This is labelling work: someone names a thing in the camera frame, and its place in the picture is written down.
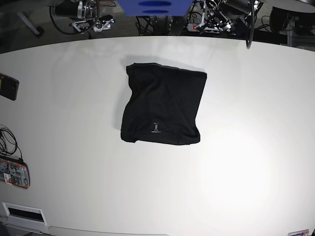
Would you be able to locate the black T-shirt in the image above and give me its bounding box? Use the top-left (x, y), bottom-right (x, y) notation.
top-left (121, 63), bottom-right (207, 146)

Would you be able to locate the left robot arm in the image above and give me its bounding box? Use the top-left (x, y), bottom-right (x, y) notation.
top-left (195, 0), bottom-right (263, 49)

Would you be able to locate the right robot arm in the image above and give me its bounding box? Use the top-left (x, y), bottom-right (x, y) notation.
top-left (49, 0), bottom-right (115, 35)

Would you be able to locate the white power strip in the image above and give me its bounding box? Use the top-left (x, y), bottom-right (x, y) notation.
top-left (187, 23), bottom-right (199, 32)

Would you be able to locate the blue plastic stool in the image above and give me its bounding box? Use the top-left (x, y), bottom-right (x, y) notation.
top-left (117, 0), bottom-right (193, 16)

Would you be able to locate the orange blue device case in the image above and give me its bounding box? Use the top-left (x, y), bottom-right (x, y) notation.
top-left (0, 155), bottom-right (31, 189)

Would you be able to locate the black smartphone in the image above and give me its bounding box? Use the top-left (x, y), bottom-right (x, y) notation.
top-left (0, 74), bottom-right (20, 101)

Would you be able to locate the sticker at table edge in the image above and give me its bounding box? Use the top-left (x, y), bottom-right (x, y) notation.
top-left (287, 229), bottom-right (309, 236)

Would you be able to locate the black coiled cable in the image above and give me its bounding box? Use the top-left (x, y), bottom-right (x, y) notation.
top-left (0, 125), bottom-right (23, 162)

